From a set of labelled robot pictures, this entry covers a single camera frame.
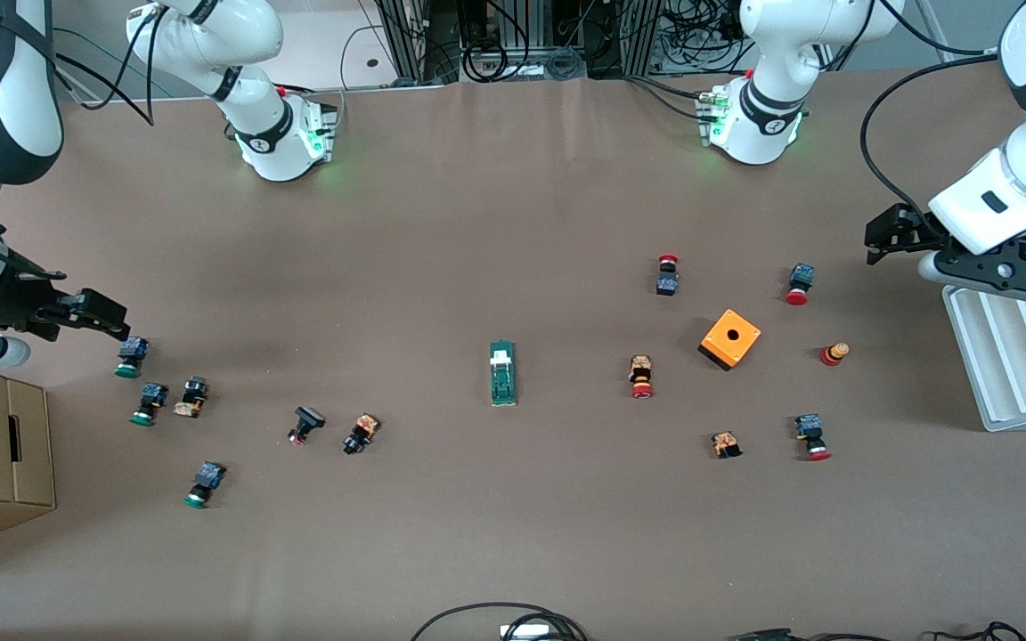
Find green terminal block module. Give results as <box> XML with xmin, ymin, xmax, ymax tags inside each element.
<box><xmin>489</xmin><ymin>340</ymin><xmax>518</xmax><ymax>408</ymax></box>

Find green push button blue block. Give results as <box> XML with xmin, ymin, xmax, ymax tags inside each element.
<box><xmin>114</xmin><ymin>336</ymin><xmax>151</xmax><ymax>380</ymax></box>
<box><xmin>183</xmin><ymin>460</ymin><xmax>228</xmax><ymax>510</ymax></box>
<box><xmin>129</xmin><ymin>382</ymin><xmax>169</xmax><ymax>427</ymax></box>

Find black push button orange block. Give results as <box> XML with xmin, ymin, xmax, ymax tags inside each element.
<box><xmin>342</xmin><ymin>413</ymin><xmax>381</xmax><ymax>457</ymax></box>
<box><xmin>173</xmin><ymin>376</ymin><xmax>210</xmax><ymax>419</ymax></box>

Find white ribbed plastic tray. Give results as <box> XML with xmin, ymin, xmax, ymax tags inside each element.
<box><xmin>942</xmin><ymin>218</ymin><xmax>1026</xmax><ymax>434</ymax></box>

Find black square button red block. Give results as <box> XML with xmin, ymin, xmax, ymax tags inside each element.
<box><xmin>287</xmin><ymin>406</ymin><xmax>327</xmax><ymax>446</ymax></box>

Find aluminium equipment rack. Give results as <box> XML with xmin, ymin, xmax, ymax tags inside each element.
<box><xmin>375</xmin><ymin>0</ymin><xmax>665</xmax><ymax>83</ymax></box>

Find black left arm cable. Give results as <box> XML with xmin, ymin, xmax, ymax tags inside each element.
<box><xmin>860</xmin><ymin>53</ymin><xmax>1004</xmax><ymax>223</ymax></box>

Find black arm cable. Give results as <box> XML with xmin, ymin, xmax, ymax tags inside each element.
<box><xmin>0</xmin><ymin>4</ymin><xmax>167</xmax><ymax>126</ymax></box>
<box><xmin>860</xmin><ymin>53</ymin><xmax>1004</xmax><ymax>223</ymax></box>

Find aluminium frame bar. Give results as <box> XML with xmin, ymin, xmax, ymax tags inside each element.
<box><xmin>920</xmin><ymin>0</ymin><xmax>959</xmax><ymax>65</ymax></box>

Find orange button enclosure box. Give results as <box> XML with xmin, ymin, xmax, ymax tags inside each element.
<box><xmin>697</xmin><ymin>308</ymin><xmax>762</xmax><ymax>372</ymax></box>

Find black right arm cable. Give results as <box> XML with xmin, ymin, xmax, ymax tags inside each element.
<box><xmin>0</xmin><ymin>4</ymin><xmax>167</xmax><ymax>126</ymax></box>

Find tangled black cables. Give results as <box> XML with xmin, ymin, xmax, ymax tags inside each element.
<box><xmin>655</xmin><ymin>0</ymin><xmax>750</xmax><ymax>77</ymax></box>

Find black cable with connector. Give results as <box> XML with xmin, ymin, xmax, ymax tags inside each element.
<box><xmin>731</xmin><ymin>621</ymin><xmax>1026</xmax><ymax>641</ymax></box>

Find black coiled cable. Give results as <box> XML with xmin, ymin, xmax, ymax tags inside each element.
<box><xmin>462</xmin><ymin>40</ymin><xmax>509</xmax><ymax>83</ymax></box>

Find black looped cable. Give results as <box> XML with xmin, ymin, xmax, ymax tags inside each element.
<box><xmin>410</xmin><ymin>603</ymin><xmax>590</xmax><ymax>641</ymax></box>

